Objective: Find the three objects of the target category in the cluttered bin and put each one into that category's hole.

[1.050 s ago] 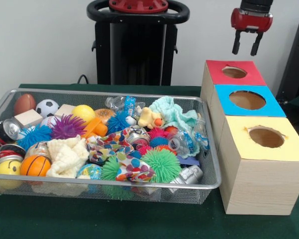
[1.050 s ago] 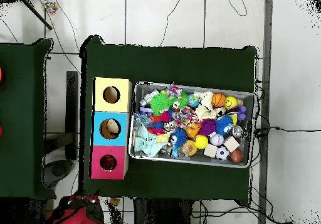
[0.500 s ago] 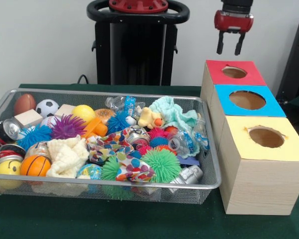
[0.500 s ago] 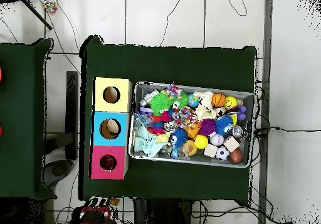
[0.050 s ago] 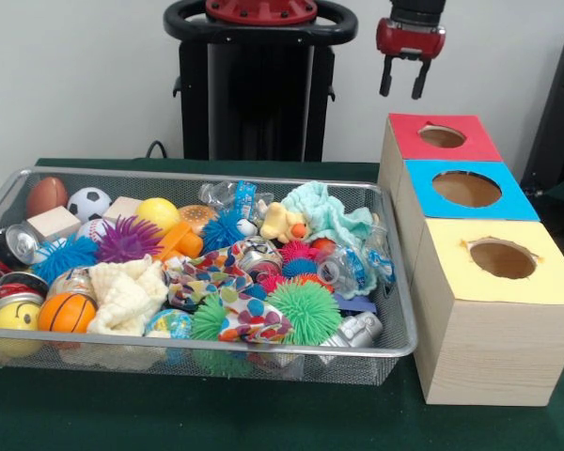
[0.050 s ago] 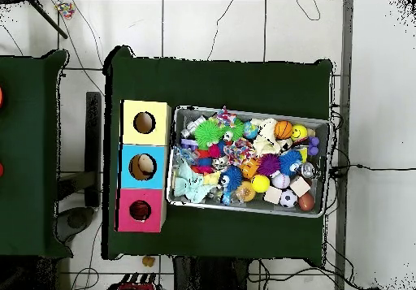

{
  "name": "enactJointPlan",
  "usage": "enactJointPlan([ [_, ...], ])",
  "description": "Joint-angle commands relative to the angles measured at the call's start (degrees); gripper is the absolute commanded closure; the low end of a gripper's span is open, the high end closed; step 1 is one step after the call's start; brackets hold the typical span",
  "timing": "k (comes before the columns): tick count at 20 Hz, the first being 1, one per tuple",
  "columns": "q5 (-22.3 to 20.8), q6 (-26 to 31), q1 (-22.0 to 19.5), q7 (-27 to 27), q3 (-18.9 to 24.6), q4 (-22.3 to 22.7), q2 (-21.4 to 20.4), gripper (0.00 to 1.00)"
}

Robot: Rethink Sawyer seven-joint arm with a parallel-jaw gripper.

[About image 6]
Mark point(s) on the brown bear plush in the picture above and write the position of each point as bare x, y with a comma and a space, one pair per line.
148, 261

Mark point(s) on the orange striped tiger plush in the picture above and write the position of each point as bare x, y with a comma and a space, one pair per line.
140, 209

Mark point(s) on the wooden box with three holes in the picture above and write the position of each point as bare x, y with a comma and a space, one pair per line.
143, 147

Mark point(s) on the yellow duck plush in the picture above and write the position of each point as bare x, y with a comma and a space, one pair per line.
211, 178

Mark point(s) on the black upright panel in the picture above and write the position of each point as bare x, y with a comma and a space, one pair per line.
93, 140

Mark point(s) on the plain yellow ball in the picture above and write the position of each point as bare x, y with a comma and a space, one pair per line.
260, 183

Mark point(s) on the large green spiky ball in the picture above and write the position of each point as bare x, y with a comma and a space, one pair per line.
208, 134

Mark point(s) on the black and white soccer ball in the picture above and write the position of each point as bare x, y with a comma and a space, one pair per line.
288, 198

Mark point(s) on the purple spiky ball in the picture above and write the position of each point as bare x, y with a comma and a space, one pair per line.
268, 164

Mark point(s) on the dark green side table cloth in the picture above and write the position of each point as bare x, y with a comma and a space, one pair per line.
29, 140

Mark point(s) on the brown football toy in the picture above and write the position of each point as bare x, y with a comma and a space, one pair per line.
306, 201

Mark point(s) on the orange basketball toy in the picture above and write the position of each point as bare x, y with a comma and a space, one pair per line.
283, 129

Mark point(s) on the yellow smiley face ball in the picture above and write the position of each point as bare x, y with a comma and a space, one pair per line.
299, 132

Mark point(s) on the black rod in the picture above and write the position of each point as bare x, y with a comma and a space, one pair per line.
48, 19

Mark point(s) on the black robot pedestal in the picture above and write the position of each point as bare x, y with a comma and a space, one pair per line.
211, 275

